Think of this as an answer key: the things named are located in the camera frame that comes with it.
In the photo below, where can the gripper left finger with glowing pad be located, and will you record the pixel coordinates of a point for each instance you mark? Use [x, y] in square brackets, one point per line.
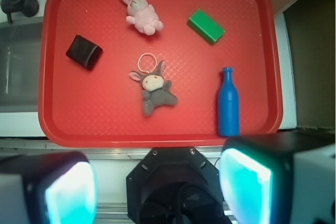
[48, 188]

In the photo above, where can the pink plush bunny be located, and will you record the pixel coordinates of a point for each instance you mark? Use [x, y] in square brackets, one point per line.
[143, 17]

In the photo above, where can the blue plastic bottle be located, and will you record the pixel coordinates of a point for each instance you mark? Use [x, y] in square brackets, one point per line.
[228, 105]

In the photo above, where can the green rectangular block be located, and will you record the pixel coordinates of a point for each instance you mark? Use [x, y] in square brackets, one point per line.
[205, 26]

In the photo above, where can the grey plush bunny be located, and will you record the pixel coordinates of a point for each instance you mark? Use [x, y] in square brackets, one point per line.
[155, 89]

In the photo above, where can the black octagonal mount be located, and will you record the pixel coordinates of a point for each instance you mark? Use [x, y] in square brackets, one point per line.
[175, 185]

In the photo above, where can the grey metal sink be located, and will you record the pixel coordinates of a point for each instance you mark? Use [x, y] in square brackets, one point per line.
[20, 61]

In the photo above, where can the red plastic tray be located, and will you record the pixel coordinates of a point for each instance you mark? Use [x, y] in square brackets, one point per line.
[103, 107]

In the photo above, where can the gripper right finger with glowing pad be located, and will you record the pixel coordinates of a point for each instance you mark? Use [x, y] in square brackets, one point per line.
[286, 177]

